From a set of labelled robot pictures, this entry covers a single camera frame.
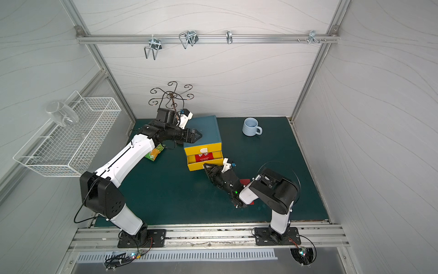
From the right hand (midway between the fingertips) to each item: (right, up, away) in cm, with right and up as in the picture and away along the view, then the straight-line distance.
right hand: (203, 166), depth 83 cm
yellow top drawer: (0, +9, -2) cm, 9 cm away
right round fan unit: (+45, -36, -11) cm, 59 cm away
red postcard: (0, +4, +8) cm, 9 cm away
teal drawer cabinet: (+2, +20, +5) cm, 21 cm away
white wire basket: (-54, +10, -19) cm, 58 cm away
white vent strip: (-9, -35, -13) cm, 38 cm away
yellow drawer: (-5, +1, -1) cm, 5 cm away
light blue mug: (+28, +21, +27) cm, 44 cm away
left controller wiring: (-36, -37, -12) cm, 53 cm away
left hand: (-3, +16, -2) cm, 16 cm away
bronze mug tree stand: (-15, +35, +5) cm, 38 cm away
